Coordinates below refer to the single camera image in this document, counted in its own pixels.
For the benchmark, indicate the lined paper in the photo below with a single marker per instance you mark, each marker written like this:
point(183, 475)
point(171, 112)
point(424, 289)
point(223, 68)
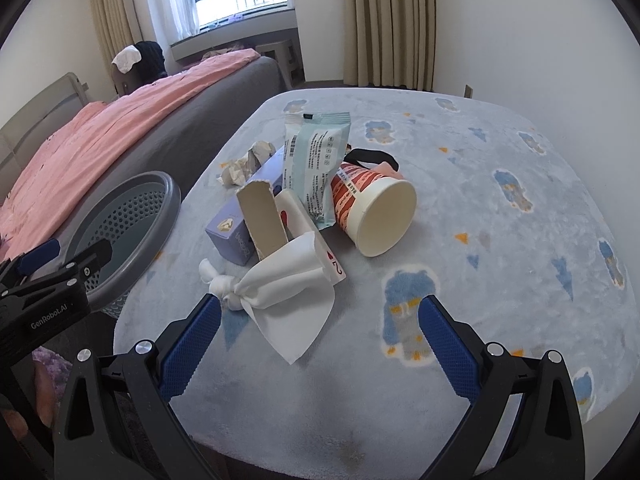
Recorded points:
point(237, 172)

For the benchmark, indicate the pink plush toy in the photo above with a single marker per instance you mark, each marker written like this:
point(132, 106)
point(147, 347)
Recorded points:
point(387, 170)

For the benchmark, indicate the white playing card box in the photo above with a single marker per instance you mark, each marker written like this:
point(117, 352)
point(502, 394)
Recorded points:
point(297, 224)

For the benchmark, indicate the pink bed cover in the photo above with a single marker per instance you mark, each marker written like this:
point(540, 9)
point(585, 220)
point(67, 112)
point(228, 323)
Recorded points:
point(71, 160)

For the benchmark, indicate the left beige curtain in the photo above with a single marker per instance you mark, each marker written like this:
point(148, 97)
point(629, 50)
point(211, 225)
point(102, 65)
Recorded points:
point(117, 26)

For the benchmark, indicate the grey headboard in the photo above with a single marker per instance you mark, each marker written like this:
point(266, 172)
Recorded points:
point(51, 109)

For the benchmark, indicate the right beige curtain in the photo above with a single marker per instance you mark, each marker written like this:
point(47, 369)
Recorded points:
point(390, 43)

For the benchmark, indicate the white small carton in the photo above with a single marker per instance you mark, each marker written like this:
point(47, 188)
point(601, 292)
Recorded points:
point(262, 217)

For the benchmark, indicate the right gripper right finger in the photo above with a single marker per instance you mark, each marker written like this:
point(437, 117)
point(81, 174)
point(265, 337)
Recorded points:
point(545, 440)

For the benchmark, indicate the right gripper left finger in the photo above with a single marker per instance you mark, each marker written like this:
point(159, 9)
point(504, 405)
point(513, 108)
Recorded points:
point(116, 421)

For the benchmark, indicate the grey perforated trash bin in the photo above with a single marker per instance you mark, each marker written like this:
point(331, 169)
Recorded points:
point(136, 218)

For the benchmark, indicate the pale green wipes packet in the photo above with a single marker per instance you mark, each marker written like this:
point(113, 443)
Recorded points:
point(314, 148)

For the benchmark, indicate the grey window bench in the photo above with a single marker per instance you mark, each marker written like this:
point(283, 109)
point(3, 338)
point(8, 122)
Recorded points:
point(253, 25)

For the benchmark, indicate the wall socket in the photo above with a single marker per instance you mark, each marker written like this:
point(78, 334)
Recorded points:
point(468, 92)

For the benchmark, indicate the white cloth on chair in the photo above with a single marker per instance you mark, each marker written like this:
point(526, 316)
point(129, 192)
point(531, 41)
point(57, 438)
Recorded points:
point(127, 58)

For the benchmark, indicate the grey bed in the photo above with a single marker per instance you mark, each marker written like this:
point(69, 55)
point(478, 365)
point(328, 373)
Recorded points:
point(187, 140)

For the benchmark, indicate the lavender cardboard box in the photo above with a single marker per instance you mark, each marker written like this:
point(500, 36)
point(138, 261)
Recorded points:
point(227, 230)

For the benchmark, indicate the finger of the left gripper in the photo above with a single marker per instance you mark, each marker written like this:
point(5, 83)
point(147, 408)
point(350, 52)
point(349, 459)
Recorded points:
point(80, 267)
point(16, 271)

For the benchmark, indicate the white tissue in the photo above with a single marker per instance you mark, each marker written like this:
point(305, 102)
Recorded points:
point(287, 295)

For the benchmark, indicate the beige curtain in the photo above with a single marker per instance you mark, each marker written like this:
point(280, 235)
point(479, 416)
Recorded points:
point(390, 43)
point(117, 26)

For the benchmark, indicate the white sheer curtain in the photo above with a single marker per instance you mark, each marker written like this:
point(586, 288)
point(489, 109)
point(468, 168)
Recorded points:
point(180, 19)

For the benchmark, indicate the red white paper cup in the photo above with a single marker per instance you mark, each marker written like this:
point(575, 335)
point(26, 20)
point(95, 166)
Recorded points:
point(373, 209)

